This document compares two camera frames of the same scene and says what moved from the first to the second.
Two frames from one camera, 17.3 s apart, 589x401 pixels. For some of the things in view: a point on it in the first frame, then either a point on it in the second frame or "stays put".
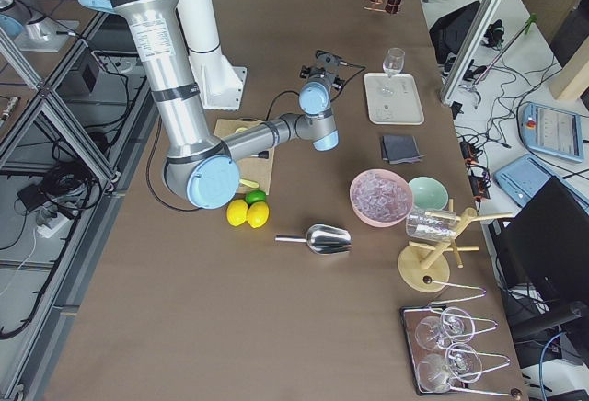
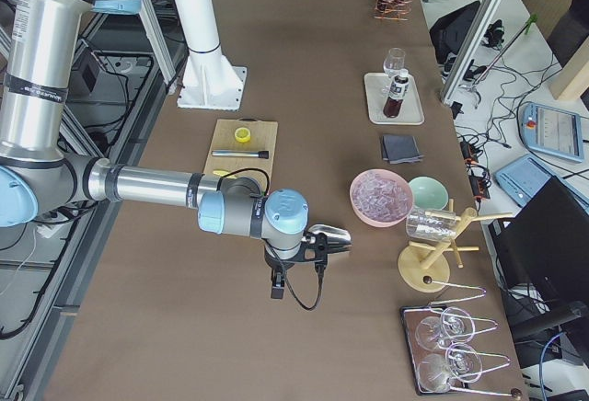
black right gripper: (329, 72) -> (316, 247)
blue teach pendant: (553, 131) stays put
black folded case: (449, 35) stays put
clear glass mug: (434, 224) stays put
